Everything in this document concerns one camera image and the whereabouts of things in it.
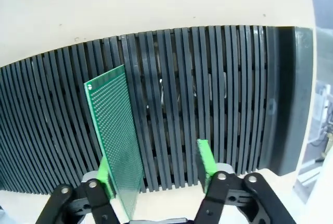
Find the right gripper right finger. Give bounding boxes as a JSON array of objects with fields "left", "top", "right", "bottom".
[{"left": 194, "top": 139, "right": 297, "bottom": 224}]

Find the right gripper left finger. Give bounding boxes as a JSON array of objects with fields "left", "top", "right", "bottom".
[{"left": 35, "top": 155, "right": 121, "bottom": 224}]

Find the green perforated circuit board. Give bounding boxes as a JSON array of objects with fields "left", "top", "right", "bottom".
[{"left": 83, "top": 64, "right": 144, "bottom": 220}]

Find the black slotted board rack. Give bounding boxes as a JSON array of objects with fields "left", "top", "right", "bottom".
[{"left": 0, "top": 25, "right": 316, "bottom": 196}]

